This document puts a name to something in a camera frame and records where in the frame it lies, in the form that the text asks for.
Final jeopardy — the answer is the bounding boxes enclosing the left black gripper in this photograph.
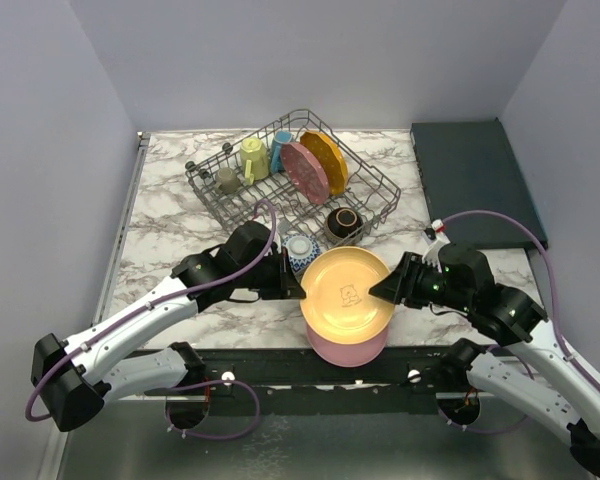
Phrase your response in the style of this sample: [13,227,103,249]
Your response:
[236,247,307,301]

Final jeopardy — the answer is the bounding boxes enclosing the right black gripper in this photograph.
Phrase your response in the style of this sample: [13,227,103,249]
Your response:
[368,250,472,312]

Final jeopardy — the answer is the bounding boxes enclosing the red patterned bowl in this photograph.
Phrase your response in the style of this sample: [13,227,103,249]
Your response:
[283,234,322,277]

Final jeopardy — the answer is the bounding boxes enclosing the yellow pink rimmed plate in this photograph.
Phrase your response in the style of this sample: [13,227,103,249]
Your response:
[300,246,395,345]

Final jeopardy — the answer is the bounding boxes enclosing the dark brown cream bowl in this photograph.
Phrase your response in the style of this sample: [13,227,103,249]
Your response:
[324,207,363,245]

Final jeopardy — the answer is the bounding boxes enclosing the pink round bear plate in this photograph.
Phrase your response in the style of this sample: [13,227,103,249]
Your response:
[306,325,389,368]

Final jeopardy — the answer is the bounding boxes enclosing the grey wire dish rack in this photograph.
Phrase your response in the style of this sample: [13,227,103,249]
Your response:
[185,108,401,251]

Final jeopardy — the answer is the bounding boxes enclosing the brown plate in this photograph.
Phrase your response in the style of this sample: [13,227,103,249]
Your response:
[280,142,330,205]

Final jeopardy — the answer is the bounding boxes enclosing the small grey cup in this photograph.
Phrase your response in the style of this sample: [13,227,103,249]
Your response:
[215,167,241,194]

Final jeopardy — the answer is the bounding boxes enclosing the orange polka dot plate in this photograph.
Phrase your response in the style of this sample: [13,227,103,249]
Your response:
[300,131,349,196]

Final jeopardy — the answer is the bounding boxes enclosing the yellow green mug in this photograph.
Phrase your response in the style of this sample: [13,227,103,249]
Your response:
[240,137,269,185]

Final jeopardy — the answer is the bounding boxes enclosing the blue floral mug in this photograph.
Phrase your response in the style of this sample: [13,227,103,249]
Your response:
[269,130,293,174]

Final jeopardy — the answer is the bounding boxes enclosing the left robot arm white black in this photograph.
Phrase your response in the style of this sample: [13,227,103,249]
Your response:
[25,220,306,432]

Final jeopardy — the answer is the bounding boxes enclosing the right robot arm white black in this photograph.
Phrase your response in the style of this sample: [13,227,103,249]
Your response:
[369,243,600,479]

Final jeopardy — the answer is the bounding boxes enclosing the dark blue flat box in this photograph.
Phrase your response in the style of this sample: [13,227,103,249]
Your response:
[411,118,548,250]

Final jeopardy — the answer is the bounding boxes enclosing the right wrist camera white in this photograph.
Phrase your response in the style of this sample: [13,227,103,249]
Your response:
[423,219,450,267]

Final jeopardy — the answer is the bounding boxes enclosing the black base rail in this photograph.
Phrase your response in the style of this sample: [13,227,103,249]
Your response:
[148,344,478,423]

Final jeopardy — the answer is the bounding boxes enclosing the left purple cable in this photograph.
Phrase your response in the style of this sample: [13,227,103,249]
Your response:
[24,198,279,441]

